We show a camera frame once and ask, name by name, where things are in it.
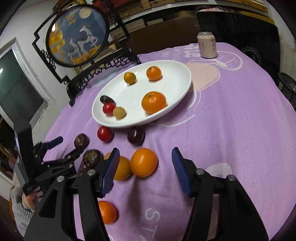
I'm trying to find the white beverage can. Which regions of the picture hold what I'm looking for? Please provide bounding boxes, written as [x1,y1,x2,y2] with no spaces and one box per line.
[197,32,218,59]

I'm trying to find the small red tomato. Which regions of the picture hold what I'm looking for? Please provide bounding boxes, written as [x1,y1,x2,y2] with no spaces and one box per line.
[97,126,113,143]

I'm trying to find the mandarin front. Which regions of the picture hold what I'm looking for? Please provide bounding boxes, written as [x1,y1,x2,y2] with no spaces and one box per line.
[141,91,167,114]

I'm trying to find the orange kumquat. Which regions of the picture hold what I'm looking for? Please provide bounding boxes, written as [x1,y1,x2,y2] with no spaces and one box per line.
[130,148,158,178]
[114,156,132,181]

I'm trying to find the purple tablecloth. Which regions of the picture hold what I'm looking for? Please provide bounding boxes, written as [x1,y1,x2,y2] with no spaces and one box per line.
[43,42,296,241]

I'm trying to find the yellow orange front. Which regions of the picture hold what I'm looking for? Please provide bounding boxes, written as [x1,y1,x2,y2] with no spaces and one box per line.
[123,72,137,85]

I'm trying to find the person left hand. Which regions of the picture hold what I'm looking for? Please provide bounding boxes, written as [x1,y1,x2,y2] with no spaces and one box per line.
[22,191,37,212]

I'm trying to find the round deer screen ornament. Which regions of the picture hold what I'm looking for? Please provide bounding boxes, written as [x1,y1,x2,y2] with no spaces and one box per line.
[32,1,141,106]

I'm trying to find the large red tomato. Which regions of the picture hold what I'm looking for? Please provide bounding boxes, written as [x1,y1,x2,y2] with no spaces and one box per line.
[102,102,116,116]

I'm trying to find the black chair back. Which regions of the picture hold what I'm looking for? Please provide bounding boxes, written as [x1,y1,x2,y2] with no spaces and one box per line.
[196,11,280,81]

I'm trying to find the mandarin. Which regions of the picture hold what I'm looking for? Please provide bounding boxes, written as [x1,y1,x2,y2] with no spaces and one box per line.
[146,66,162,81]
[141,91,167,114]
[98,201,117,225]

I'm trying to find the orange kumquat back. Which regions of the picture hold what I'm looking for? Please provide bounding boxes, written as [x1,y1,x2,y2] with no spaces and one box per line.
[114,156,132,181]

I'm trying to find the orange kumquat front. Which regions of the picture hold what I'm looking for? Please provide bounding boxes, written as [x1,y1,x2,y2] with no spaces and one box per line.
[130,148,158,178]

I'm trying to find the white oval plate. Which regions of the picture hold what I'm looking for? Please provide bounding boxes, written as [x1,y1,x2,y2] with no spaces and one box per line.
[92,60,192,128]

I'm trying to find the dark water chestnut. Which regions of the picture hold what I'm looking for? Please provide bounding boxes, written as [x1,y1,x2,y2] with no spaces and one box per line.
[74,133,90,149]
[100,95,116,104]
[83,149,103,169]

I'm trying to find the dark cherry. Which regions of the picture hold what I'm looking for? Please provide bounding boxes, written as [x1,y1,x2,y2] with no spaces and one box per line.
[127,127,145,146]

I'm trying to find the tan longan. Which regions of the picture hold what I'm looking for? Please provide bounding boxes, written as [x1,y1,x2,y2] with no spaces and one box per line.
[112,107,126,120]

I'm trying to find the shelf with flat boxes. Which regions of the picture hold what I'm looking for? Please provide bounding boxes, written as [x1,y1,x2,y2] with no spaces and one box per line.
[92,0,276,40]

